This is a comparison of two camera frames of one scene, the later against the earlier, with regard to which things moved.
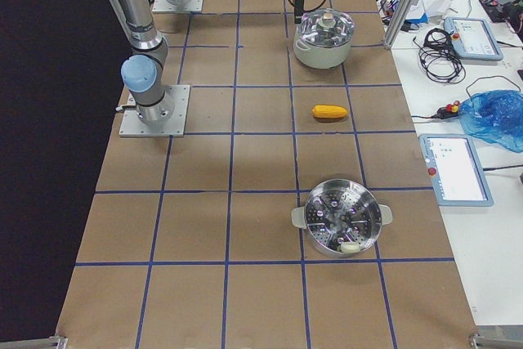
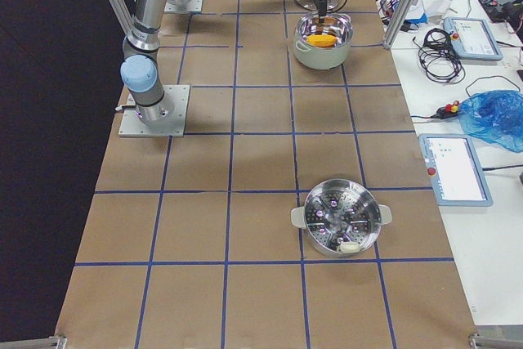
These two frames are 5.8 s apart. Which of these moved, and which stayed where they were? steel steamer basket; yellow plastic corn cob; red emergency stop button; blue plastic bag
Moved: yellow plastic corn cob
Stayed: red emergency stop button; blue plastic bag; steel steamer basket
